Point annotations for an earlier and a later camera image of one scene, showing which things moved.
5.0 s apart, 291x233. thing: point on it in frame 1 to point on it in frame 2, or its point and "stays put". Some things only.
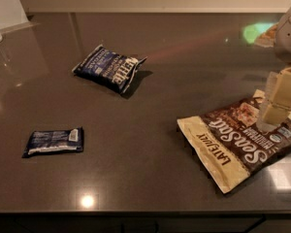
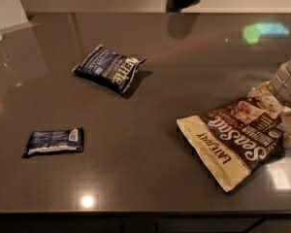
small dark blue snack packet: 53,141 stays put
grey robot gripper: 289,38 to 287,87
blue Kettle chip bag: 113,68 stays put
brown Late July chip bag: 229,144 stays put
